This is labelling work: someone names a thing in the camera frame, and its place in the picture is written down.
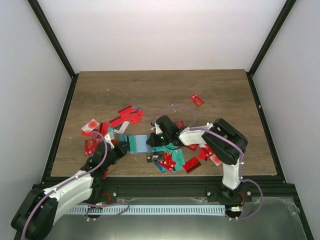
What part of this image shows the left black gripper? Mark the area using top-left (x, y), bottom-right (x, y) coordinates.
top-left (103, 142), bottom-right (130, 170)

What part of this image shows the teal VIP card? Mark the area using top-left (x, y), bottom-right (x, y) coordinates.
top-left (126, 135), bottom-right (137, 153)

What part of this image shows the blue leather card holder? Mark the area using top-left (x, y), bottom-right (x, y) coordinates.
top-left (119, 134), bottom-right (151, 154)

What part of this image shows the lone red card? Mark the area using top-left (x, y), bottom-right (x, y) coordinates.
top-left (189, 94), bottom-right (205, 107)

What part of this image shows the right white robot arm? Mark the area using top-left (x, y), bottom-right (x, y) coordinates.
top-left (146, 115), bottom-right (248, 202)

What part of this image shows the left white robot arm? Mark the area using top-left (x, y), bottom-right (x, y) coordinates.
top-left (11, 141), bottom-right (129, 240)

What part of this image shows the black VIP card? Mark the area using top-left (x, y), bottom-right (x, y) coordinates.
top-left (146, 151), bottom-right (164, 163)

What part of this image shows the red card black stripe right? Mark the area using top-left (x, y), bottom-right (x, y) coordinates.
top-left (182, 157), bottom-right (202, 174)

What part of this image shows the white red circle card left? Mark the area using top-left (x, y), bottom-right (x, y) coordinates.
top-left (81, 119), bottom-right (99, 134)

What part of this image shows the white red circle card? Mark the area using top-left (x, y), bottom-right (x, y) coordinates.
top-left (81, 119), bottom-right (99, 134)
top-left (210, 154), bottom-right (222, 166)

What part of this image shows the red cards top left pile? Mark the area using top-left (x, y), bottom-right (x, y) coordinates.
top-left (109, 105), bottom-right (145, 128)

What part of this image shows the white red circle card right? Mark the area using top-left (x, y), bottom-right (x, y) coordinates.
top-left (210, 154), bottom-right (222, 166)

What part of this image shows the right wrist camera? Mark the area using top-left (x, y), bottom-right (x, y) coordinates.
top-left (154, 123), bottom-right (163, 135)

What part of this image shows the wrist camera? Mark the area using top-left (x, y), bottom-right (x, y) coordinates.
top-left (154, 123), bottom-right (163, 135)
top-left (104, 132), bottom-right (115, 146)

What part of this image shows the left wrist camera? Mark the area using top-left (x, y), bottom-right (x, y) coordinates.
top-left (104, 132), bottom-right (115, 146)

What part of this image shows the black aluminium frame rail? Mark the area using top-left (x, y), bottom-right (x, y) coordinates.
top-left (98, 175), bottom-right (298, 199)

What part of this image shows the light blue slotted cable duct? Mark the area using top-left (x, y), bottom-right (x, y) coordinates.
top-left (67, 205), bottom-right (226, 216)

